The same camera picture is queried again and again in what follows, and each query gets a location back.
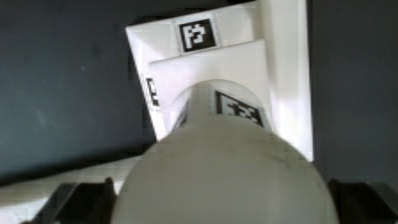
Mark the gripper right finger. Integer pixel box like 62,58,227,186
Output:
328,179,398,224

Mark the white lamp bulb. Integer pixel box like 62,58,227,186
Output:
110,80,339,224

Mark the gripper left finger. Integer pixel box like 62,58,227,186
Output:
23,177,117,224

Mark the white lamp base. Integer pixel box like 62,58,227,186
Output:
126,0,312,156

